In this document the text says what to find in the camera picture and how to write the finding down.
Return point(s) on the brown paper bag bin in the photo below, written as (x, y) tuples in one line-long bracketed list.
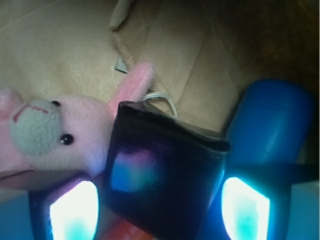
[(206, 52)]

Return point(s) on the blue plastic bottle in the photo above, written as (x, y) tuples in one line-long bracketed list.
[(270, 126)]

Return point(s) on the pink plush bunny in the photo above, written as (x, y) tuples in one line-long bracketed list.
[(67, 132)]

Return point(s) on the black box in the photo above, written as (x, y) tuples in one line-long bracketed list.
[(162, 174)]

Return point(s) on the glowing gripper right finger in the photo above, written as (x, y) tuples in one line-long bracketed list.
[(274, 201)]

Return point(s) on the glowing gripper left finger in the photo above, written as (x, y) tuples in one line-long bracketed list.
[(64, 206)]

